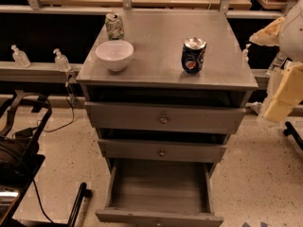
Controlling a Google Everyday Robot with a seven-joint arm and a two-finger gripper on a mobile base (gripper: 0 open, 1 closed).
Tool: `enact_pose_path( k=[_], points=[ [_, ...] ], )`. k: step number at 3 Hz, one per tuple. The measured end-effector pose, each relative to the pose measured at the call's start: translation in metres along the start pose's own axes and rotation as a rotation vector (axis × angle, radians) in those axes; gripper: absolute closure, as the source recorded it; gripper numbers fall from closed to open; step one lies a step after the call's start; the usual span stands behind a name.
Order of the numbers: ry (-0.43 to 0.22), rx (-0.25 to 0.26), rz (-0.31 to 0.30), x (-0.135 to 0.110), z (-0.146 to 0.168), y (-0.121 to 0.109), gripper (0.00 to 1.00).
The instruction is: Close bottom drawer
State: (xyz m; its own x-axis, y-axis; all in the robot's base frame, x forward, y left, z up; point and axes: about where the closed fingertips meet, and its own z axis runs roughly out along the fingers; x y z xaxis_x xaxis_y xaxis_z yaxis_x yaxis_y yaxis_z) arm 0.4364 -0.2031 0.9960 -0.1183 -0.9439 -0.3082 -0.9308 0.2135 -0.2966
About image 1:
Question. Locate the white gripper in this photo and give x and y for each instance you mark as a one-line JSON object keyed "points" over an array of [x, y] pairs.
{"points": [[293, 35]]}

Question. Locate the grey bottom drawer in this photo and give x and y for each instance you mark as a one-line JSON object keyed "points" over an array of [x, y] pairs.
{"points": [[159, 194]]}

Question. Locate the grey drawer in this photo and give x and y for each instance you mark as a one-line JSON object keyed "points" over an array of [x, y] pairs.
{"points": [[159, 194], [161, 150], [158, 117]]}

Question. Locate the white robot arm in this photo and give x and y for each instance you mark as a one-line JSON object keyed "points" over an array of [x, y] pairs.
{"points": [[286, 33]]}

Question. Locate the grey wooden drawer cabinet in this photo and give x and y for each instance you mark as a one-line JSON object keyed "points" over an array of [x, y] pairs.
{"points": [[155, 74]]}

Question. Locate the grey top drawer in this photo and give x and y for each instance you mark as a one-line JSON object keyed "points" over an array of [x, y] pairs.
{"points": [[158, 117]]}

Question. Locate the grey middle drawer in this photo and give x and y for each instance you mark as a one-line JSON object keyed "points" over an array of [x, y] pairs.
{"points": [[161, 150]]}

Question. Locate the black chair leg bottom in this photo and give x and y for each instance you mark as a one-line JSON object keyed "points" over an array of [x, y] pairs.
{"points": [[83, 192]]}

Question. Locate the clear plastic water bottle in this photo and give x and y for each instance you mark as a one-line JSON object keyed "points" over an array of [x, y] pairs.
{"points": [[277, 62]]}

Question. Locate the small pump bottle right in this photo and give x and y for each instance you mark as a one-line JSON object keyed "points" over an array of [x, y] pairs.
{"points": [[245, 52]]}

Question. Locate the grey box on floor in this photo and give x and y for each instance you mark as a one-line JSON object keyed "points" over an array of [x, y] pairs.
{"points": [[255, 107]]}

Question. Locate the crushed blue pepsi can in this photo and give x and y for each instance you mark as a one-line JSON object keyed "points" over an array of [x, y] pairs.
{"points": [[193, 55]]}

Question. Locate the black caster leg right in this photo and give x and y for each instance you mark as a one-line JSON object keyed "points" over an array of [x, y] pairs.
{"points": [[290, 130]]}

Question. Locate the white ceramic bowl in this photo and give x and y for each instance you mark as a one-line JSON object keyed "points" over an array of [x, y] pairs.
{"points": [[115, 55]]}

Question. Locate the crushed green soda can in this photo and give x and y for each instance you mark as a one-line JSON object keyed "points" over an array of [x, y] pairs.
{"points": [[114, 26]]}

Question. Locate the clear pump bottle near cabinet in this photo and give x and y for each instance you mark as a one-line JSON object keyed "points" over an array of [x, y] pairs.
{"points": [[61, 61]]}

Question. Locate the clear pump bottle far left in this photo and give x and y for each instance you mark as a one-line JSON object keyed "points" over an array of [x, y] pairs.
{"points": [[20, 56]]}

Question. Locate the black bag with straps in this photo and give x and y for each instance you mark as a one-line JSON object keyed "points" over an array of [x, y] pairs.
{"points": [[17, 154]]}

